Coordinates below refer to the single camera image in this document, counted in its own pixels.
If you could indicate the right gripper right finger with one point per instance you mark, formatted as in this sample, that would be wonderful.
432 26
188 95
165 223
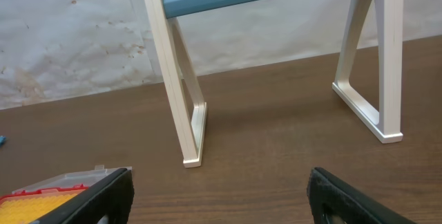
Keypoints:
345 203

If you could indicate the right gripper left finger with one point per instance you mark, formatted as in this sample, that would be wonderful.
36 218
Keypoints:
103 200

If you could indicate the red and yellow tip box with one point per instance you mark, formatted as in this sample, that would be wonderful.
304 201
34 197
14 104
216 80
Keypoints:
20 206

